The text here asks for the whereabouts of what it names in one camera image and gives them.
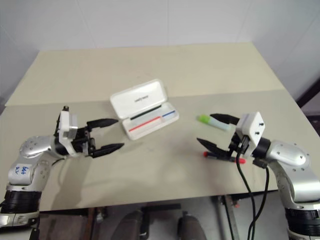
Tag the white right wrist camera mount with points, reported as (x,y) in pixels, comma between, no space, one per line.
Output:
(253,127)

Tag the white pencil case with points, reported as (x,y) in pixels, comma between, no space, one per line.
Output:
(140,100)

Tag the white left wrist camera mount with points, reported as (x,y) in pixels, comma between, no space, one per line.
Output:
(65,125)

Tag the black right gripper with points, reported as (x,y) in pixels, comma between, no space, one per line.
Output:
(238,147)

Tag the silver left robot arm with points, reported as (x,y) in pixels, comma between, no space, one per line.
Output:
(30,147)

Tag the green highlighter marker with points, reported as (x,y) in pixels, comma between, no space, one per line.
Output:
(203,118)

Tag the dark brown furniture frame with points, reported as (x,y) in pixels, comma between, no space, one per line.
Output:
(311,100)

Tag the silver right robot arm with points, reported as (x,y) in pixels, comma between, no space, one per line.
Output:
(290,157)

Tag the grey metal table leg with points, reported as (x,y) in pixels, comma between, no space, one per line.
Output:
(228,215)

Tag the dark rounded shape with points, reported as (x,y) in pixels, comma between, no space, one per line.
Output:
(133,225)
(190,228)

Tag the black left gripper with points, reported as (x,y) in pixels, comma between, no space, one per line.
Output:
(83,142)

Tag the blue pen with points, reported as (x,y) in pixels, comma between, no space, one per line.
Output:
(168,114)

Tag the red marker pen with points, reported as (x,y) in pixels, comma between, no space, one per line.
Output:
(207,153)

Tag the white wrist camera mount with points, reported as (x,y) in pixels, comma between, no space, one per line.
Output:
(253,127)
(65,125)

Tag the black pen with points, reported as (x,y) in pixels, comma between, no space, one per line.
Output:
(145,112)

